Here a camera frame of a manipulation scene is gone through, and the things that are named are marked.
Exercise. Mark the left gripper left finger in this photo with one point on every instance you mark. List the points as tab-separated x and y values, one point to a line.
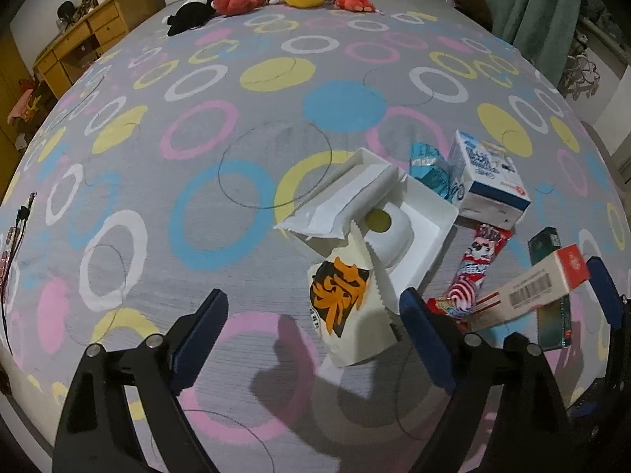
96	431

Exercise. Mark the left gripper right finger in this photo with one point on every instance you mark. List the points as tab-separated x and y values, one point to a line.
531	431

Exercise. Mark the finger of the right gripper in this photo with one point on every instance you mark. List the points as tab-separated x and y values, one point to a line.
606	292

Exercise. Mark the red white long box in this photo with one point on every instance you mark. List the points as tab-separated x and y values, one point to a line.
552	278

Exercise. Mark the dark green long box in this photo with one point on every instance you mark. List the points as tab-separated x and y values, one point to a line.
554	327

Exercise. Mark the white orange paper snack bag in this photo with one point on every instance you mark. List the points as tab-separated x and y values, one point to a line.
346	305

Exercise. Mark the white plastic tray box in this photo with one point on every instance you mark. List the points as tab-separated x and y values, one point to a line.
404	224

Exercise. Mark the red white candy wrapper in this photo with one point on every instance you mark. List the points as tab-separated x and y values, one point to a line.
460	297

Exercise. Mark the blue white milk carton box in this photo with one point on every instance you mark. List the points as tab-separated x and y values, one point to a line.
485	185

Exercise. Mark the light blue snack wrapper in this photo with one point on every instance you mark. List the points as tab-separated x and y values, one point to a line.
429	167

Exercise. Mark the grey circle pattern bed sheet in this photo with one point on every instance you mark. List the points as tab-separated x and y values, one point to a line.
162	175

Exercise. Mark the teal green curtain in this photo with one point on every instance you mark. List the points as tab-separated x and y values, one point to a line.
542	30

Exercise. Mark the brown chair back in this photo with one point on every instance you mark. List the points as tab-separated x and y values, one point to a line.
478	11

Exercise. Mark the wooden desk with drawers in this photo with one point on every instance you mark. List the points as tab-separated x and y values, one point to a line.
68	56

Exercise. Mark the small red plush toy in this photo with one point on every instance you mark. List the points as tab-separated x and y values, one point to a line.
357	6

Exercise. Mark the black plush toy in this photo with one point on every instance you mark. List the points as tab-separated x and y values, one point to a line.
192	14

